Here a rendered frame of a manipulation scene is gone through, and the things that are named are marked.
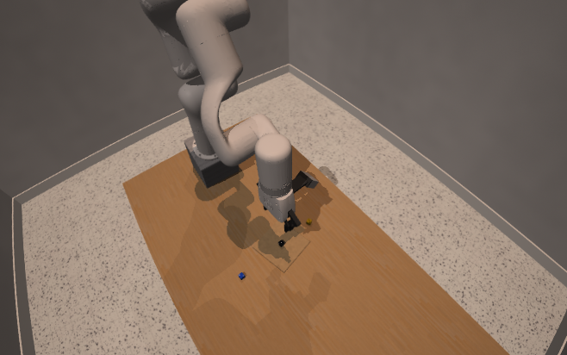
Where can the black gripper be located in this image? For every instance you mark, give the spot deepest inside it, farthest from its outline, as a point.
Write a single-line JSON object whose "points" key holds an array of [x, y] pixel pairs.
{"points": [[281, 207]]}

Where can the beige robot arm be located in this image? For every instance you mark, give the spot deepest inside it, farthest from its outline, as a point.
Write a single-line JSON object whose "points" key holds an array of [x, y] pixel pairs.
{"points": [[200, 32]]}

